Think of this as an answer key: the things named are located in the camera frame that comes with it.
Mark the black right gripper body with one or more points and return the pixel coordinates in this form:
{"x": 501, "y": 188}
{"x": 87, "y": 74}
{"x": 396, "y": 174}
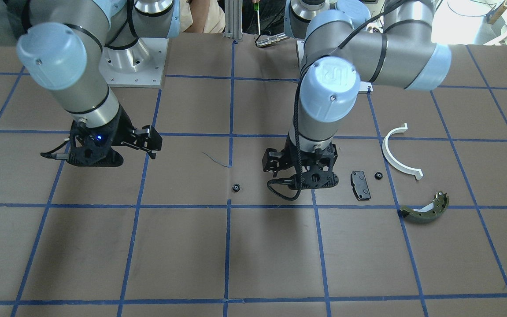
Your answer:
{"x": 123, "y": 126}

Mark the green handled grabber stick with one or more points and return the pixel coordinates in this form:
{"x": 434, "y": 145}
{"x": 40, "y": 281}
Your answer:
{"x": 256, "y": 9}

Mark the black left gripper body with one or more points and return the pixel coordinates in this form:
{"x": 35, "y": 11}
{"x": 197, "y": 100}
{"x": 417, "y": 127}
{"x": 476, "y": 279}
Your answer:
{"x": 273, "y": 161}

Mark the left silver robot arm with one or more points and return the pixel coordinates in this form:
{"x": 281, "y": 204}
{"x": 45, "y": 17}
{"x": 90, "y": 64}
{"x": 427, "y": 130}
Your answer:
{"x": 343, "y": 47}

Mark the black brake pad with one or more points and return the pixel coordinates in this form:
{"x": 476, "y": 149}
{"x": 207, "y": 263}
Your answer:
{"x": 360, "y": 186}

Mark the aluminium frame post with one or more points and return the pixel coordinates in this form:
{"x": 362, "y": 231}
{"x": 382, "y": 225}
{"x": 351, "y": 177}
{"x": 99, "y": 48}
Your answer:
{"x": 233, "y": 18}

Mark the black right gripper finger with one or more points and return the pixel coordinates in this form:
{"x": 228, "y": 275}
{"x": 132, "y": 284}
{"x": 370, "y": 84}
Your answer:
{"x": 146, "y": 139}

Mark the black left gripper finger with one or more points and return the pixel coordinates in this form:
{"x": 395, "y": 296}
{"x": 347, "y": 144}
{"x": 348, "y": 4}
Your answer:
{"x": 319, "y": 173}

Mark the olive curved brake shoe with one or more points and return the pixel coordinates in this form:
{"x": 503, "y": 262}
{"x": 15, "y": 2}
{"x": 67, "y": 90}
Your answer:
{"x": 429, "y": 213}

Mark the person in beige shirt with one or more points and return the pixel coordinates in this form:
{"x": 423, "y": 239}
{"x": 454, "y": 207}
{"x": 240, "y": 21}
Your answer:
{"x": 202, "y": 16}

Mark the white curved plastic clamp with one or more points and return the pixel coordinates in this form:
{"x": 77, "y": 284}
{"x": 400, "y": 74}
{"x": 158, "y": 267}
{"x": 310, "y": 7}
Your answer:
{"x": 392, "y": 155}

